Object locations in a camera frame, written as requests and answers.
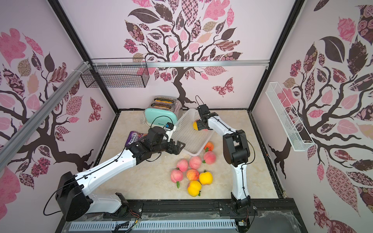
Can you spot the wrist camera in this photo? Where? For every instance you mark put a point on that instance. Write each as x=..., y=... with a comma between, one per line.
x=203, y=110
x=169, y=125

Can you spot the white slotted cable duct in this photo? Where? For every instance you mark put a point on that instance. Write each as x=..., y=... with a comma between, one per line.
x=150, y=225

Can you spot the pink peach right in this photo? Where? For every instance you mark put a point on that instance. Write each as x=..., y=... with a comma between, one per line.
x=209, y=158

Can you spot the pink peach with leaf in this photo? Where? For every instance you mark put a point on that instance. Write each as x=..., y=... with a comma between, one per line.
x=176, y=177

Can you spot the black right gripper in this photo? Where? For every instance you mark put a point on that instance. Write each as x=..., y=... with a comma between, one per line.
x=202, y=117

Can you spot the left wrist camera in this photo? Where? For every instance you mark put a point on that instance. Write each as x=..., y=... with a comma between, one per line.
x=169, y=125

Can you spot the black wire wall basket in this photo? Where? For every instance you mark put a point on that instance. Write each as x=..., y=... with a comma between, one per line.
x=117, y=73

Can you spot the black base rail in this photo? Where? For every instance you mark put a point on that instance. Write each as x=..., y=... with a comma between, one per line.
x=263, y=216

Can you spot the aluminium rail back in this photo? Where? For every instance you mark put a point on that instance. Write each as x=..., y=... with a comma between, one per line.
x=232, y=63

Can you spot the yellow peach front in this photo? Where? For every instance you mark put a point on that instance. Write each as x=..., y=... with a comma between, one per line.
x=194, y=188

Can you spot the yellow peach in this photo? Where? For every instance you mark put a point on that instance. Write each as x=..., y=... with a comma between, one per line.
x=206, y=178
x=194, y=188
x=195, y=126

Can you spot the pink peach upper middle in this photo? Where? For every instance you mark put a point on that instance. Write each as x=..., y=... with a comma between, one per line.
x=195, y=162

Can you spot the purple candy bag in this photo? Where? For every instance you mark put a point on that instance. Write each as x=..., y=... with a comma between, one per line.
x=134, y=136

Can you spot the aluminium rail left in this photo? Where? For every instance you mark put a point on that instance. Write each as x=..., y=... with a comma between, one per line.
x=19, y=139

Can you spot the orange pink peach centre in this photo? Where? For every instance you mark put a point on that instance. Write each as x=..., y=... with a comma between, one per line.
x=192, y=175

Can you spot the pink peach upper left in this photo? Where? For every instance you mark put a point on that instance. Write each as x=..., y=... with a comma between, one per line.
x=182, y=165

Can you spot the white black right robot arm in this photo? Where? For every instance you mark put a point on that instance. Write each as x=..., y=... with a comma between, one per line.
x=236, y=153

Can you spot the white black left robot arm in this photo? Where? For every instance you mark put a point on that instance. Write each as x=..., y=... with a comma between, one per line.
x=75, y=193

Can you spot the orange red peach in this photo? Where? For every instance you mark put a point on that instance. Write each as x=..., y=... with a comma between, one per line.
x=209, y=146

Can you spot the white plastic basket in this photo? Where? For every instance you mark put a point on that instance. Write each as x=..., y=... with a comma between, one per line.
x=194, y=140

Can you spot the aluminium rail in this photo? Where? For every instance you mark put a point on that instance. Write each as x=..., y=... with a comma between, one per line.
x=19, y=139
x=232, y=63

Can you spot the white wire wall shelf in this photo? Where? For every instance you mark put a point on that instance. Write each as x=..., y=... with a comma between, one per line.
x=282, y=101

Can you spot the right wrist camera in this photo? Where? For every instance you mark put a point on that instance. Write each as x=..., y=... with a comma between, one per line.
x=203, y=110

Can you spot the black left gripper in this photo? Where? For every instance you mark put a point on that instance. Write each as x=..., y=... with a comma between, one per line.
x=177, y=149

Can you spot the mint green toaster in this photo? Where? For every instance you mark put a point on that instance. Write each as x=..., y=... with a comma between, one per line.
x=163, y=110

